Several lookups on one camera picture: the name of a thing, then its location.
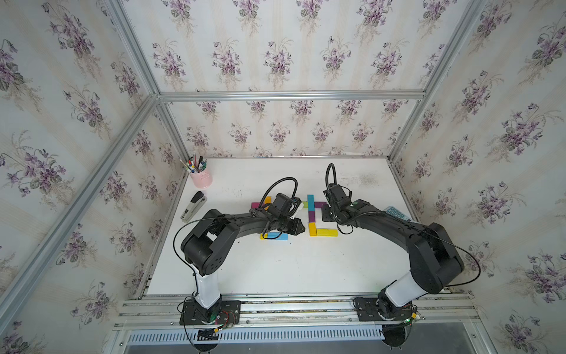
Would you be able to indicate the teal wooden block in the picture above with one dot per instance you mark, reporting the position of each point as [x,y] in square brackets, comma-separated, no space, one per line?
[310,203]

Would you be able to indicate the aluminium front rail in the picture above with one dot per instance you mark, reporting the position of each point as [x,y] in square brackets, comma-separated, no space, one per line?
[163,312]

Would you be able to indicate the black and white stapler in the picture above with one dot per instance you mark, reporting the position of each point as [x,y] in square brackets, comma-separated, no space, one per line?
[198,200]

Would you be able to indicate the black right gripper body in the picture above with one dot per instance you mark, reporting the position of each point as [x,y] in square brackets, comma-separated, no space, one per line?
[329,214]

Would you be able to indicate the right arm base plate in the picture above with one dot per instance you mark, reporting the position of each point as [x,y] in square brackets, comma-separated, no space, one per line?
[371,309]

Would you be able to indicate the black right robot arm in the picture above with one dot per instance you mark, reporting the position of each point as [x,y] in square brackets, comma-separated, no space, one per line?
[434,260]

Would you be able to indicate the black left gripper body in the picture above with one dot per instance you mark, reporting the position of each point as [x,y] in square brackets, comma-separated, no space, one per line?
[286,225]

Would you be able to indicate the light blue wooden block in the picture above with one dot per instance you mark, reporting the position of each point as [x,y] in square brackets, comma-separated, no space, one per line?
[274,236]

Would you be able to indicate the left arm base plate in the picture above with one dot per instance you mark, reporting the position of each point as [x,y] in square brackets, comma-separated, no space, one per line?
[222,313]

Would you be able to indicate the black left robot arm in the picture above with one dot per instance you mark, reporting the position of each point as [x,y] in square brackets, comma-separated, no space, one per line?
[206,247]

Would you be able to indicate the light blue calculator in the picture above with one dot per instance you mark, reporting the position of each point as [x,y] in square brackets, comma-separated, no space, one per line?
[393,211]

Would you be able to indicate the pink metal pen bucket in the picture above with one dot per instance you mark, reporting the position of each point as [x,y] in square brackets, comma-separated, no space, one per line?
[201,180]

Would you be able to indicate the lemon yellow block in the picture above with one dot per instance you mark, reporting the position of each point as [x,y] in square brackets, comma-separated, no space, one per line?
[327,233]

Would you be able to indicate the small purple block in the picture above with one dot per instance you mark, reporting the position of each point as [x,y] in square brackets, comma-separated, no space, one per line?
[320,204]

